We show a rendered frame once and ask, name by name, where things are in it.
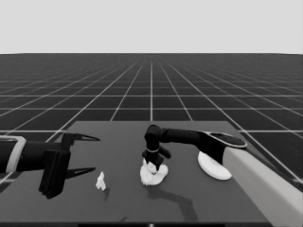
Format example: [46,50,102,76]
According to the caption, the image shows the large thick white disc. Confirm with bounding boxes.
[197,150,233,182]

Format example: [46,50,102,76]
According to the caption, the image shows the small white T-shaped piece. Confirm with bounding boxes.
[95,171,107,192]

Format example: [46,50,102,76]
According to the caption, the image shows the white round carrier with pins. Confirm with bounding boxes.
[139,159,169,187]

